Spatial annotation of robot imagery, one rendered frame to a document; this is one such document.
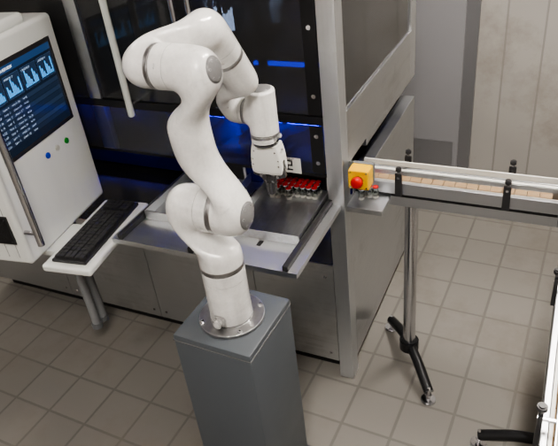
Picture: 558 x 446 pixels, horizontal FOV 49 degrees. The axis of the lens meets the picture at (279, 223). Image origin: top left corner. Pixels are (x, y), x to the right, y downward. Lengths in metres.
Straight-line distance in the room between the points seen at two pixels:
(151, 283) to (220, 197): 1.51
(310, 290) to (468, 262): 1.15
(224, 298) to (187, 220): 0.25
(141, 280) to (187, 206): 1.45
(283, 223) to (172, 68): 0.92
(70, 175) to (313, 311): 1.10
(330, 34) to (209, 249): 0.75
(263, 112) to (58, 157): 0.97
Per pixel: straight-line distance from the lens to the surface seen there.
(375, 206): 2.14
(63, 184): 2.44
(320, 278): 2.39
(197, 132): 1.39
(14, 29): 2.27
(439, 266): 3.30
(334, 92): 1.96
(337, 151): 2.05
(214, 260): 1.58
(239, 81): 1.57
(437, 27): 3.76
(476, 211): 2.16
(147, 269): 2.87
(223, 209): 1.46
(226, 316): 1.70
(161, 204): 2.32
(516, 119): 3.92
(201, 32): 1.42
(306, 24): 1.93
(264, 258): 1.93
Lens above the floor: 2.03
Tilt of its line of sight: 33 degrees down
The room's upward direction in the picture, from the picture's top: 7 degrees counter-clockwise
